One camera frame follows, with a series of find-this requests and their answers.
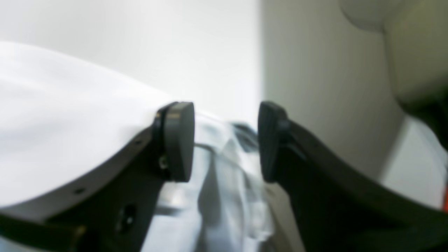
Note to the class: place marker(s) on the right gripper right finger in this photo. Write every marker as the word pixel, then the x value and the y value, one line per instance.
pixel 335 207

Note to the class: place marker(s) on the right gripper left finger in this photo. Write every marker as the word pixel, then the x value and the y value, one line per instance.
pixel 110 208

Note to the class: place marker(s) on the white t-shirt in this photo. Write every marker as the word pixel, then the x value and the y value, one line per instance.
pixel 62 117

